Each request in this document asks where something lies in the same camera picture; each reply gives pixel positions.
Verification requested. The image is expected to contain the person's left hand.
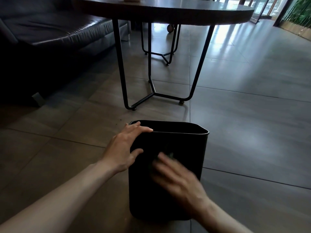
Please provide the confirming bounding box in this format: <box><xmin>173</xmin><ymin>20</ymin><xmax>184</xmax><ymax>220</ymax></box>
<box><xmin>102</xmin><ymin>121</ymin><xmax>154</xmax><ymax>174</ymax></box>

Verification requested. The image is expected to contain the person's right hand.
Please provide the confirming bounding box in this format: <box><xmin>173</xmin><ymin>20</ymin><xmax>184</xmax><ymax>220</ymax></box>
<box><xmin>151</xmin><ymin>153</ymin><xmax>212</xmax><ymax>217</ymax></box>

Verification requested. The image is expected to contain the black plastic trash bin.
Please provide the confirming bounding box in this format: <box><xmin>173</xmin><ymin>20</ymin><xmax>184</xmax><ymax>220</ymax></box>
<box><xmin>128</xmin><ymin>120</ymin><xmax>210</xmax><ymax>221</ymax></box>

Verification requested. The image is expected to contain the person's left forearm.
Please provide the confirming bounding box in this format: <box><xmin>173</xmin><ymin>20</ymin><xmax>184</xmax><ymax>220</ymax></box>
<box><xmin>0</xmin><ymin>160</ymin><xmax>117</xmax><ymax>233</ymax></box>

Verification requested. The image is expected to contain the person's right forearm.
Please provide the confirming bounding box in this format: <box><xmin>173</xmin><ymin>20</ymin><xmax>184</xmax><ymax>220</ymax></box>
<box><xmin>193</xmin><ymin>199</ymin><xmax>253</xmax><ymax>233</ymax></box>

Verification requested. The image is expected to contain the dark leather sofa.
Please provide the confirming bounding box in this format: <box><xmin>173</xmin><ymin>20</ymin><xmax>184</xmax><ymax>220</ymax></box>
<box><xmin>0</xmin><ymin>0</ymin><xmax>132</xmax><ymax>107</ymax></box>

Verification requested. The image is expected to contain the round dark table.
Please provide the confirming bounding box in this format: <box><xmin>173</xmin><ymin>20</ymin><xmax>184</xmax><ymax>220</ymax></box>
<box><xmin>70</xmin><ymin>0</ymin><xmax>255</xmax><ymax>111</ymax></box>

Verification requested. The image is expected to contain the glass door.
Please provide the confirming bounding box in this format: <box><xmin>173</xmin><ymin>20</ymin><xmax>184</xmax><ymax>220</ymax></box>
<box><xmin>251</xmin><ymin>0</ymin><xmax>293</xmax><ymax>23</ymax></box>

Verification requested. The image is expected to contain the green bamboo planter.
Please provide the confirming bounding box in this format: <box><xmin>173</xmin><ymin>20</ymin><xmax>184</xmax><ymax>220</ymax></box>
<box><xmin>282</xmin><ymin>0</ymin><xmax>311</xmax><ymax>35</ymax></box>

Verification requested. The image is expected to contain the black metal table frame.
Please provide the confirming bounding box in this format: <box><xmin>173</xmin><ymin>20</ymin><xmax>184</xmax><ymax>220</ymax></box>
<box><xmin>141</xmin><ymin>22</ymin><xmax>182</xmax><ymax>66</ymax></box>

